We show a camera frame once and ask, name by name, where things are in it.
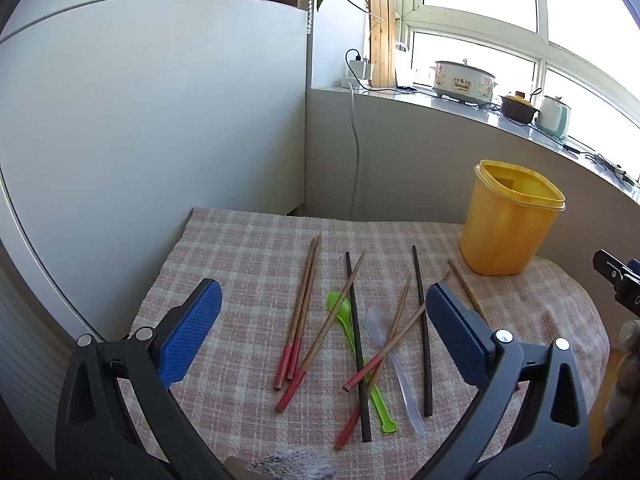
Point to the black chopstick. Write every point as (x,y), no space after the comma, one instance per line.
(357,335)
(425,370)

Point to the white charger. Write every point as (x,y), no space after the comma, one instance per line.
(360,67)

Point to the red-tipped wooden chopstick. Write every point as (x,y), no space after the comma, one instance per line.
(395,311)
(296,310)
(390,342)
(322,330)
(305,310)
(462,285)

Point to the pink checked tablecloth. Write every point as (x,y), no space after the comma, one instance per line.
(240,260)

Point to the white slatted panel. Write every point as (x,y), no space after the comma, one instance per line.
(30,360)

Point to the white window frame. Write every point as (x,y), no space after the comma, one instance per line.
(541,10)

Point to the floral white slow cooker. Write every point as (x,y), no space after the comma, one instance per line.
(462,82)

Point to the white power strip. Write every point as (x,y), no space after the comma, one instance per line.
(355,83)

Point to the green plastic spoon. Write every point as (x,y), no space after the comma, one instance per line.
(381,406)

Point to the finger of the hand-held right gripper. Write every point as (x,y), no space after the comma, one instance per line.
(612,270)

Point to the clear plastic spoon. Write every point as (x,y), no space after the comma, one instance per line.
(375,322)

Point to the wooden board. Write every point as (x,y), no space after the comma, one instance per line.
(382,35)

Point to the person's right hand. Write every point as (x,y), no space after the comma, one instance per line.
(631,360)

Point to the brown lidded pot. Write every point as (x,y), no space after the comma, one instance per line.
(517,108)

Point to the yellow plastic container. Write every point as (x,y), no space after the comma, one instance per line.
(500,230)

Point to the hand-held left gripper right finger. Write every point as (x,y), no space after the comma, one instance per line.
(452,330)

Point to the white cabinet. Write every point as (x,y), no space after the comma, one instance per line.
(150,110)

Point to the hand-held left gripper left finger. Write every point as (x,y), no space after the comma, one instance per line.
(192,330)

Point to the person's left hand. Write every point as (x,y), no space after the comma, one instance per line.
(295,467)

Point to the pale green electric kettle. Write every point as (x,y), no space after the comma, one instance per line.
(552,117)

